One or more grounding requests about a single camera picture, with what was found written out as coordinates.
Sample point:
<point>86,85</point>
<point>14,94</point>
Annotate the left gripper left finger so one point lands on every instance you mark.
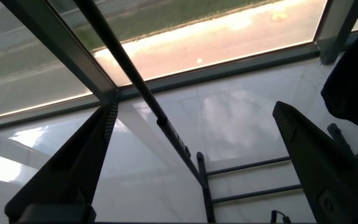
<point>61,186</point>

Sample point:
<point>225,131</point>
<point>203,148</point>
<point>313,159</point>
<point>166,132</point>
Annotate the window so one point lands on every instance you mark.
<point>67,56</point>

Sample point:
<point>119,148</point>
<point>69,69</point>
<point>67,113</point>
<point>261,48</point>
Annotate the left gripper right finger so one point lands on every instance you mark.
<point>337,180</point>

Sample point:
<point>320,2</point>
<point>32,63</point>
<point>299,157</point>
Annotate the black clothes rack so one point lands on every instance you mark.
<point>129,68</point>

